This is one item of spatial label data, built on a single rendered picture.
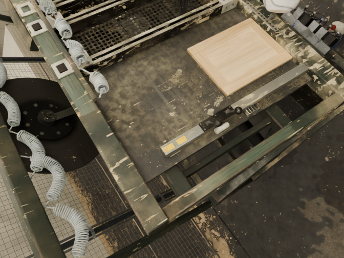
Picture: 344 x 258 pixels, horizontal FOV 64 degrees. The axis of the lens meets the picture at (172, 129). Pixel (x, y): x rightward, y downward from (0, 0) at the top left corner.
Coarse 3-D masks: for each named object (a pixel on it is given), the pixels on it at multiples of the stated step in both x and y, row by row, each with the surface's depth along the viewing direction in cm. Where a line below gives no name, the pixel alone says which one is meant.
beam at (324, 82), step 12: (252, 0) 174; (252, 12) 170; (264, 12) 170; (264, 24) 166; (276, 24) 166; (276, 36) 162; (288, 36) 162; (288, 48) 159; (312, 48) 158; (300, 60) 155; (312, 60) 154; (324, 60) 155; (312, 72) 152; (324, 72) 151; (336, 72) 151; (312, 84) 157; (324, 84) 150; (336, 84) 147; (324, 96) 154; (336, 108) 151
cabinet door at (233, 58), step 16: (224, 32) 165; (240, 32) 166; (256, 32) 166; (192, 48) 159; (208, 48) 160; (224, 48) 160; (240, 48) 161; (256, 48) 161; (272, 48) 161; (208, 64) 154; (224, 64) 155; (240, 64) 155; (256, 64) 156; (272, 64) 156; (224, 80) 150; (240, 80) 150
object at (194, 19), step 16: (224, 0) 170; (192, 16) 163; (144, 32) 156; (160, 32) 156; (176, 32) 163; (112, 48) 150; (128, 48) 151; (144, 48) 158; (96, 64) 146; (112, 64) 153
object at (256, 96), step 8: (304, 64) 154; (288, 72) 151; (296, 72) 151; (304, 72) 153; (272, 80) 148; (280, 80) 148; (288, 80) 149; (264, 88) 146; (272, 88) 146; (280, 88) 150; (248, 96) 143; (256, 96) 143; (264, 96) 145; (232, 104) 141; (240, 104) 141; (248, 104) 141; (224, 120) 137; (192, 128) 134; (200, 128) 134; (192, 136) 132; (200, 136) 135; (176, 144) 130; (184, 144) 130; (168, 152) 128
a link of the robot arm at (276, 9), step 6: (264, 0) 98; (270, 0) 96; (276, 0) 94; (282, 0) 93; (288, 0) 93; (294, 0) 94; (270, 6) 97; (276, 6) 96; (282, 6) 95; (288, 6) 95; (294, 6) 96; (276, 12) 103; (282, 12) 101
